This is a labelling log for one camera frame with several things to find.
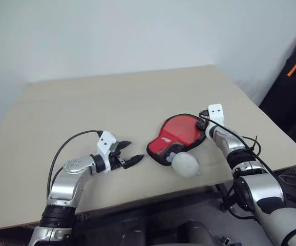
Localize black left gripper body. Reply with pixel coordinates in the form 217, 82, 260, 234
108, 142, 128, 171

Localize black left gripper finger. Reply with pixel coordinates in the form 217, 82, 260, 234
123, 154, 145, 170
117, 140, 133, 152

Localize red black paddle case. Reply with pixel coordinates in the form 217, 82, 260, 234
146, 113, 207, 168

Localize grey white plush pendant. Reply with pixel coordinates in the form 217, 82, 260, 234
166, 151, 203, 178

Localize black metal table leg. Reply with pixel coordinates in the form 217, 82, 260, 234
214, 182, 232, 212

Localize dark rounded shape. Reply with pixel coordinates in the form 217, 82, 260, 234
176, 219, 217, 246
121, 227, 149, 246

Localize black bag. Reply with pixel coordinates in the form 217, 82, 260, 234
258, 51, 296, 156

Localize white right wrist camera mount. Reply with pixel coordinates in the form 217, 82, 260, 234
204, 103, 226, 139

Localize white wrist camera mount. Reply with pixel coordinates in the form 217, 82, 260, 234
204, 103, 226, 139
96, 130, 119, 173

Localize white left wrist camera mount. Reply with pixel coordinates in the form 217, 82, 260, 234
96, 130, 119, 173

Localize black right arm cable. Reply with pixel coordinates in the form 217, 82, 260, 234
198, 109, 288, 192

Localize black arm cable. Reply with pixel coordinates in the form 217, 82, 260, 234
46, 130, 103, 203
198, 109, 288, 192

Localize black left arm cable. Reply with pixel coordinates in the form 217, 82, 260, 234
46, 130, 103, 203

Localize grey floor cables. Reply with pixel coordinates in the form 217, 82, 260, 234
278, 166, 296, 186

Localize white floor cables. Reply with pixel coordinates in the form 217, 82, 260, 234
0, 225, 35, 246

